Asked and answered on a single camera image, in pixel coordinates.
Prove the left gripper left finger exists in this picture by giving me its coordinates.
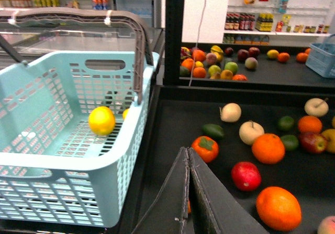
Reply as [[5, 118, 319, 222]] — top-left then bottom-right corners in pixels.
[[132, 147, 189, 233]]

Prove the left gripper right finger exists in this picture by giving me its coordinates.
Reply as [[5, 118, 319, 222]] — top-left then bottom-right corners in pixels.
[[187, 148, 268, 233]]

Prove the yellow lemon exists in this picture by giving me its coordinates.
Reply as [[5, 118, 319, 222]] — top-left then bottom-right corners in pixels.
[[88, 106, 116, 136]]

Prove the teal plastic shopping basket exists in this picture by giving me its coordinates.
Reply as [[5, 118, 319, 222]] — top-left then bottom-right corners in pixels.
[[1, 8, 160, 228]]

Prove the large orange near lemon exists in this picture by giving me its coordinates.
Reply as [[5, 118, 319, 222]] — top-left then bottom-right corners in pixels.
[[251, 133, 285, 164]]

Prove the black metal shelf rack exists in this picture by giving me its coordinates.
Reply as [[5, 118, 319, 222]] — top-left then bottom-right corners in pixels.
[[117, 0, 334, 233]]

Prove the peach on far shelf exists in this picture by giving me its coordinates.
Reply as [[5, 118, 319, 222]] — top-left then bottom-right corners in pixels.
[[244, 57, 258, 70]]

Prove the yellow lemon far shelf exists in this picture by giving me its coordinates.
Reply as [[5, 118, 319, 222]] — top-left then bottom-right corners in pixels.
[[266, 49, 279, 60]]

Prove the orange far shelf right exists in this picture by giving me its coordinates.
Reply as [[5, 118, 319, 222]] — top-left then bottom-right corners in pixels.
[[277, 52, 291, 63]]

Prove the white sauce shelf unit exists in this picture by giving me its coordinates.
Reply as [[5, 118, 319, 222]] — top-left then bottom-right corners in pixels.
[[224, 0, 334, 46]]

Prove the red pomegranate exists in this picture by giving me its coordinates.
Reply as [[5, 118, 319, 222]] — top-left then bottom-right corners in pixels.
[[231, 161, 262, 192]]

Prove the orange persimmon green calyx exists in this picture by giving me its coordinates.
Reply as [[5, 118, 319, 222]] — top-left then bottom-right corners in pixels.
[[191, 136, 219, 163]]

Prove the orange at left edge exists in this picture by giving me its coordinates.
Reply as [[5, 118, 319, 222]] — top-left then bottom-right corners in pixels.
[[255, 186, 302, 231]]

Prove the dark green avocado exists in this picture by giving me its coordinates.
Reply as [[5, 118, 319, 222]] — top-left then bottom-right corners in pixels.
[[202, 124, 225, 140]]

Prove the white pear with stem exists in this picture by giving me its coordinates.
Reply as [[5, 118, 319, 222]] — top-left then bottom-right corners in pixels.
[[239, 120, 265, 146]]

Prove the green lime near apple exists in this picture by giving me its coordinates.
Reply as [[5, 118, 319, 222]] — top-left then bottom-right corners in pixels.
[[280, 135, 299, 151]]

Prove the green lime upper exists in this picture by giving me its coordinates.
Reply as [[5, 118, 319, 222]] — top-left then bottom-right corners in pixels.
[[277, 116, 295, 132]]

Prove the pink peach front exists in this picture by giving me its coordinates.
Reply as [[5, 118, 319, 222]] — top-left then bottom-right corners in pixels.
[[317, 216, 335, 234]]

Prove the red yellow apple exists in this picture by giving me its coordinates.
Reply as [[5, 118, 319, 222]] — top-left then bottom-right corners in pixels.
[[298, 131, 328, 154]]

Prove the small orange tangerine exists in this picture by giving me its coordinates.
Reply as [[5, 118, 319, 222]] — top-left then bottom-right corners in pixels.
[[297, 115, 322, 133]]

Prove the yellow orange persimmon fruit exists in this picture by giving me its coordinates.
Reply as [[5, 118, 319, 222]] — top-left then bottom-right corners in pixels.
[[321, 129, 335, 154]]

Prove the white pear long stem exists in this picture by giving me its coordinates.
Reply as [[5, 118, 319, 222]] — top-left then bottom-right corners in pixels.
[[304, 98, 329, 117]]

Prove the small blue plastic basket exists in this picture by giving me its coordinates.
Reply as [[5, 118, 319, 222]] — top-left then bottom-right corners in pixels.
[[306, 34, 334, 79]]

